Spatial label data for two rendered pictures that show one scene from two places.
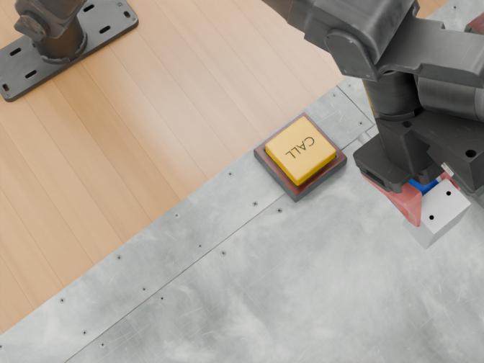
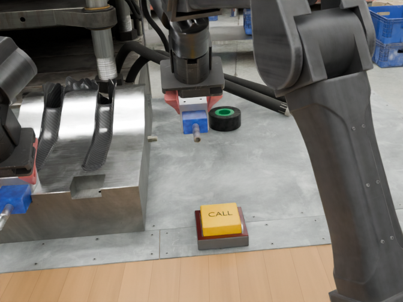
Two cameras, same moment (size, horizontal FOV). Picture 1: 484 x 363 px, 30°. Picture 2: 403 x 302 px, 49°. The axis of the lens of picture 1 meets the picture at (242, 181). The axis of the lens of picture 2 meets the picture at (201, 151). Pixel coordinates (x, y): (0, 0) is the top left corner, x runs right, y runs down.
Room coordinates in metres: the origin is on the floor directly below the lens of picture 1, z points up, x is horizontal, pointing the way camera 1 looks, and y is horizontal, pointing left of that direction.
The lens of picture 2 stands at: (0.94, 0.20, 1.25)
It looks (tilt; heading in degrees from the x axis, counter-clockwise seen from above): 28 degrees down; 210
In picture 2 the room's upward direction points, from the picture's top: 3 degrees counter-clockwise
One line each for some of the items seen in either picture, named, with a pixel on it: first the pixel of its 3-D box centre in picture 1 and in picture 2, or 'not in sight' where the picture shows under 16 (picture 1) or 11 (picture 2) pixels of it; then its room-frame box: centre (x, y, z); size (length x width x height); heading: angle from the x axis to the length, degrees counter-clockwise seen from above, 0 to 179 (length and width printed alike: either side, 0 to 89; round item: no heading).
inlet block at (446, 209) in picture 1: (403, 180); (195, 124); (0.33, -0.16, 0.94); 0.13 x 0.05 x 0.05; 33
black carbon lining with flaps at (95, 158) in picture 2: not in sight; (72, 118); (0.36, -0.43, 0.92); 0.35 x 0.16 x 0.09; 33
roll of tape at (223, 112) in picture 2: not in sight; (224, 118); (0.04, -0.25, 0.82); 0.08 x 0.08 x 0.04
